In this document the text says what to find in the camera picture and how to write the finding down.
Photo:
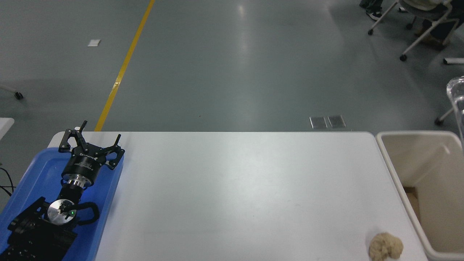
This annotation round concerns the white wheeled chair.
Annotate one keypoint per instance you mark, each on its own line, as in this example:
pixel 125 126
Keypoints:
pixel 388 11

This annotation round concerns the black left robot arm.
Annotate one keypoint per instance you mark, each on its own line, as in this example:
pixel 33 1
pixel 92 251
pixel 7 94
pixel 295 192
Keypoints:
pixel 36 239

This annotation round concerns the person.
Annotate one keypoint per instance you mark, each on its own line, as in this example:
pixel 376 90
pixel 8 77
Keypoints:
pixel 444 30
pixel 375 15

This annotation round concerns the large pale bin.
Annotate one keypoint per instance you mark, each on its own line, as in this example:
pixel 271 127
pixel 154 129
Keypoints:
pixel 427 170

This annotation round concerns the white side table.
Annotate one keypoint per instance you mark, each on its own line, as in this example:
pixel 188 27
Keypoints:
pixel 5 125

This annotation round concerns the blue plastic tray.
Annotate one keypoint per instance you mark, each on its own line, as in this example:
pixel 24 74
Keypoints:
pixel 36 174

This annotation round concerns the crumpled tan paper ball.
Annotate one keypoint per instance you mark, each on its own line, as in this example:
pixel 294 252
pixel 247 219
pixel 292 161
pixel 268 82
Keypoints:
pixel 386 247

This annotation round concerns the white chair leg with caster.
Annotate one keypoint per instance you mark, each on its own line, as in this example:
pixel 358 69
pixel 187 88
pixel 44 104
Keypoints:
pixel 19 95
pixel 445 116

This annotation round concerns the silver foil plate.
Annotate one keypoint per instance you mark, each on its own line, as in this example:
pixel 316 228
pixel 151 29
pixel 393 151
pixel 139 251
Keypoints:
pixel 458 94

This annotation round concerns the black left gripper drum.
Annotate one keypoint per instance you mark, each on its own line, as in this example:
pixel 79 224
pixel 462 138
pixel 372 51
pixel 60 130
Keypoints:
pixel 84 164

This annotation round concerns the white chair leg bar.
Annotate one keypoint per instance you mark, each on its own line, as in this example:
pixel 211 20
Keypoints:
pixel 455 61

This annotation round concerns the metal floor plate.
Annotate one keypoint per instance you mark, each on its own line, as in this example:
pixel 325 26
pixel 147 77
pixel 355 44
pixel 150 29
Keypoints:
pixel 337 121
pixel 318 122

